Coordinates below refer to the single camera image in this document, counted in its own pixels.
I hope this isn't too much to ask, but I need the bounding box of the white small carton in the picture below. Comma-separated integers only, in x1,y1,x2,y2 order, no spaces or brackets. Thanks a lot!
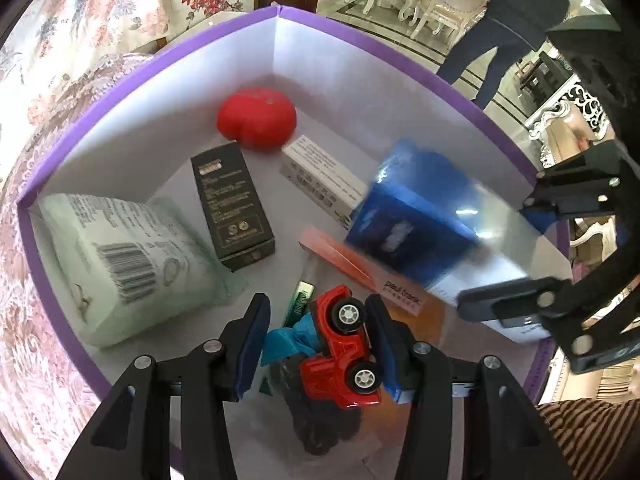
279,135,370,232

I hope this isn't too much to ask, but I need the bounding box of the pink patterned bedspread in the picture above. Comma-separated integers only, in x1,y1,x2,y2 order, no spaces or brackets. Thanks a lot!
0,52,173,466

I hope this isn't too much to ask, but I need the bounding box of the white floral sheet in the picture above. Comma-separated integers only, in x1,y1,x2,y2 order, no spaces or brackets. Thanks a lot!
0,0,171,111

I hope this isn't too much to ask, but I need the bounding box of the black small carton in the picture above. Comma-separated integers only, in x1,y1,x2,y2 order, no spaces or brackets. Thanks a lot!
191,141,277,273

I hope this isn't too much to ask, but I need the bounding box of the person's right forearm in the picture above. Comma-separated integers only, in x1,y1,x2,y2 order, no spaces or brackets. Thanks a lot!
535,399,640,480

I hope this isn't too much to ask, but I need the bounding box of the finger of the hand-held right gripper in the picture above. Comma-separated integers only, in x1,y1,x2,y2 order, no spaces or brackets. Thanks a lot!
519,152,631,233
456,275,640,376

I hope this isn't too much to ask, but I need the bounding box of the pale green wipes pack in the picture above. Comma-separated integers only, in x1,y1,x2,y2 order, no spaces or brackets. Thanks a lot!
39,192,248,348

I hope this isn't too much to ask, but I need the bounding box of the purple cardboard box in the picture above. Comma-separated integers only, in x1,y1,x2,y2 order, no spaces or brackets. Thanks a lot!
16,4,575,480

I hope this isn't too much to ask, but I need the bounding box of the blue and white box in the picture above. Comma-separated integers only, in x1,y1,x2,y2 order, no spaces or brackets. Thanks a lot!
346,139,573,346

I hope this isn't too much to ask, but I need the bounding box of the red heart-shaped object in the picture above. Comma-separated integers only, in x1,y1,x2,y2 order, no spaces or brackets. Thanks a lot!
216,87,297,152

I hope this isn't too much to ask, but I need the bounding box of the pink long box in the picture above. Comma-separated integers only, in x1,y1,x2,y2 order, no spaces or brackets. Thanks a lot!
298,225,426,317

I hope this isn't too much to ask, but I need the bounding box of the red toy car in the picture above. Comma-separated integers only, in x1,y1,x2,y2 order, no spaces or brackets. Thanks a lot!
260,285,383,410

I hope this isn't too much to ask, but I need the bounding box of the white carved furniture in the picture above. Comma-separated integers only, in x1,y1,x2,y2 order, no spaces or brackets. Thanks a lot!
525,72,618,171

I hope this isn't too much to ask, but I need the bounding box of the dark low table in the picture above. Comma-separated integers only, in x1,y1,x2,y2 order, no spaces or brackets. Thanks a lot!
517,50,571,93

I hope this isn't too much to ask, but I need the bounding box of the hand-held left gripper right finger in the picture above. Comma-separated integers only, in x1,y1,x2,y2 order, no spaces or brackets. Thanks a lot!
364,294,573,480

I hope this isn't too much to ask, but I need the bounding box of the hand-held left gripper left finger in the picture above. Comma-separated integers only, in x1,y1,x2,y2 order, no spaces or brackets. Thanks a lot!
62,292,272,480

